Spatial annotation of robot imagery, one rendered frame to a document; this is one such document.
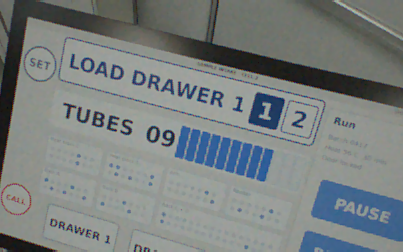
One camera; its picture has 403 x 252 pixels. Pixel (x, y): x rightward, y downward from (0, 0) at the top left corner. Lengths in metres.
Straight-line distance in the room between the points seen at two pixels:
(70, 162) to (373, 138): 0.34
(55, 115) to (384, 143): 0.37
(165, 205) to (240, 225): 0.09
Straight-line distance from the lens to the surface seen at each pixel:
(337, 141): 0.34
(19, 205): 0.44
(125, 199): 0.37
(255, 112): 0.32
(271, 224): 0.35
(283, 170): 0.34
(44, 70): 0.39
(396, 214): 0.38
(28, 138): 0.41
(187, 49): 0.33
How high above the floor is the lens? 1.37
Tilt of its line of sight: 47 degrees down
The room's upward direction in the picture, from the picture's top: 9 degrees clockwise
